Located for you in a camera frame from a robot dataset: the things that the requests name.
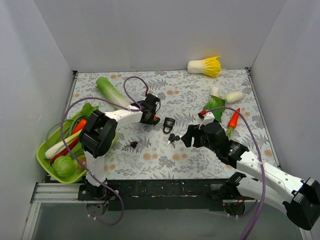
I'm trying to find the orange padlock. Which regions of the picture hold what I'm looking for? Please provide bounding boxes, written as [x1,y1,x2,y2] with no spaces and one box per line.
[152,115,161,126]

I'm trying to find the black key bunch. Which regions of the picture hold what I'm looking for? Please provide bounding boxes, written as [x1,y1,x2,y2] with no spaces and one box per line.
[166,133,183,149]
[124,141,139,153]

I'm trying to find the black padlock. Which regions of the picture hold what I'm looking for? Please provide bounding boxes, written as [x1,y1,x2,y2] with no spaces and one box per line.
[162,117,176,134]

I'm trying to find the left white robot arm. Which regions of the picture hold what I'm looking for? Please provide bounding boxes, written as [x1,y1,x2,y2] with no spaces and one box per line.
[79,93,161,200]

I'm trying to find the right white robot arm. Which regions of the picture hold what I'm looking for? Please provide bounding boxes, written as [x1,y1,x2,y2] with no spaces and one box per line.
[180,121,320,231]

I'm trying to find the orange carrot on table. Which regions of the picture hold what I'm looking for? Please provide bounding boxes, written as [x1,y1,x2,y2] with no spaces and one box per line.
[225,112,239,138]

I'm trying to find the green bok choy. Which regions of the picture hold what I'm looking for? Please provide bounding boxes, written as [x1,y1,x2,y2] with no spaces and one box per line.
[203,86,226,123]

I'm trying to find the green napa cabbage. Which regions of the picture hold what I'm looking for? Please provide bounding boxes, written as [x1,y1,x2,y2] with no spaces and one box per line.
[96,77,130,110]

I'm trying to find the floral table mat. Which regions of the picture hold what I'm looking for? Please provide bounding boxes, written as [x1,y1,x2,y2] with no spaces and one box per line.
[68,69,279,180]

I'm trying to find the white radish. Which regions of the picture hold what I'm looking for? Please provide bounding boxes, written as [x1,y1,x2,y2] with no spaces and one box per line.
[225,91,244,104]

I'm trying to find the yellow napa cabbage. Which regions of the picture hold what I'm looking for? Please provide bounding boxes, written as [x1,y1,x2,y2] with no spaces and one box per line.
[187,56,222,78]

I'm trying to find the orange carrot in tray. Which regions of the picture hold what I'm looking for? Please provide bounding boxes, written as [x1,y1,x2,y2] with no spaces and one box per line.
[71,119,87,135]

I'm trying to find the red chili pepper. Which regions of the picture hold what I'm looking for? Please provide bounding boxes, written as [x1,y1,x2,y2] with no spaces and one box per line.
[49,138,79,165]

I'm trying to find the green leafy vegetable in tray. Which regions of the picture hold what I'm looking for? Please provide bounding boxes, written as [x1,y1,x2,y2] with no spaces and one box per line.
[46,102,100,146]

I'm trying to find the white leek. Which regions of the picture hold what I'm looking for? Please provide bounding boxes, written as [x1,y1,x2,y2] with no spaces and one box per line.
[44,130,81,159]

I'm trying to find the round green cabbage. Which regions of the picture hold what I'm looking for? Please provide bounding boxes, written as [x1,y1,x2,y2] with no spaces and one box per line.
[52,156,76,178]

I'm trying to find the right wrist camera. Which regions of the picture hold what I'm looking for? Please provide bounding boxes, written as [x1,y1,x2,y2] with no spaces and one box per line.
[198,110,215,129]

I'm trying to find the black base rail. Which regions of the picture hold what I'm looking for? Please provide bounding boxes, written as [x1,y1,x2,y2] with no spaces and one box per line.
[77,179,248,216]

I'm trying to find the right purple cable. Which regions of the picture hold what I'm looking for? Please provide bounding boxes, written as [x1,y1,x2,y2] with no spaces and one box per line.
[204,106,266,240]

